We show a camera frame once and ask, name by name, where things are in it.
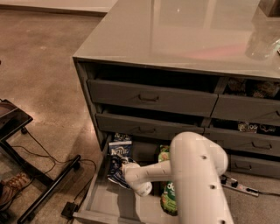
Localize middle green Dang bag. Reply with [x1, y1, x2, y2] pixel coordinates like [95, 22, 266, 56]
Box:
[158, 145, 170, 162]

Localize snack bags in right drawers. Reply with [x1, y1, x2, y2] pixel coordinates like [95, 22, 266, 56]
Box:
[224, 78, 280, 136]

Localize dark box on counter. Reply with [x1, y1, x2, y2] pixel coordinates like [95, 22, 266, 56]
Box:
[259, 0, 280, 18]

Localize middle right grey drawer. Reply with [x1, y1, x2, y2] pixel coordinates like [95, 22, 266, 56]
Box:
[204, 128, 280, 157]

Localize white power strip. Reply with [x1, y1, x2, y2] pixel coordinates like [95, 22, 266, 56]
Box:
[220, 175, 259, 197]

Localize top right grey drawer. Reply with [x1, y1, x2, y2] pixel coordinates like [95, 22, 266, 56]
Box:
[212, 94, 280, 126]

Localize green dang bag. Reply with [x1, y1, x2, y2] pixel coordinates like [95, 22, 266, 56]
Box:
[160, 181, 178, 216]
[158, 145, 170, 162]

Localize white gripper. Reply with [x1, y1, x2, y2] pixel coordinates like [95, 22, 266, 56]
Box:
[122, 163, 152, 196]

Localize black power adapter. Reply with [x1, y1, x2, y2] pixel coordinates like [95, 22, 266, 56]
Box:
[61, 202, 78, 219]

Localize front green Dang bag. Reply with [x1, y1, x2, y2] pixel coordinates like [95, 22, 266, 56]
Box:
[160, 181, 178, 216]

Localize orange sneaker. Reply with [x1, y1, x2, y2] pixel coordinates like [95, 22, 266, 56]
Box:
[0, 172, 31, 210]

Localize blue kettle chip bag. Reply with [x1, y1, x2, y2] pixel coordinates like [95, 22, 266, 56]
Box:
[108, 141, 132, 157]
[107, 155, 134, 189]
[113, 133, 132, 142]

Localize grey drawer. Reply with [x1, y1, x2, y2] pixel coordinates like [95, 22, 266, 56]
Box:
[95, 113, 204, 140]
[212, 94, 280, 126]
[87, 80, 217, 117]
[229, 155, 280, 179]
[204, 128, 280, 157]

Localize bottom right grey drawer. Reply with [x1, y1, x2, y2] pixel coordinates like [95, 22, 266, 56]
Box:
[229, 155, 280, 179]

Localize grey drawer cabinet counter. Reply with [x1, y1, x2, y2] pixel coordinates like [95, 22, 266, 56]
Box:
[72, 0, 280, 180]

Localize open bottom left drawer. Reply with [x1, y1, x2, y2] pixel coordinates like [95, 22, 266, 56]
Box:
[73, 134, 179, 224]

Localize top left grey drawer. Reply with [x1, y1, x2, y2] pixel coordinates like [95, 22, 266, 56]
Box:
[87, 80, 217, 117]

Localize snack bag on counter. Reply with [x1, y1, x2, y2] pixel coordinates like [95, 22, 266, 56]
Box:
[273, 39, 280, 55]

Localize middle left grey drawer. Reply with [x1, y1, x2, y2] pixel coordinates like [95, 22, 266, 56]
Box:
[95, 113, 204, 140]

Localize black metal stand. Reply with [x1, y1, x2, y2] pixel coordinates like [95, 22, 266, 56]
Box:
[0, 99, 82, 224]

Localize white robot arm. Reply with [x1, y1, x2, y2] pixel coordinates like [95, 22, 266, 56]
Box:
[122, 132, 234, 224]

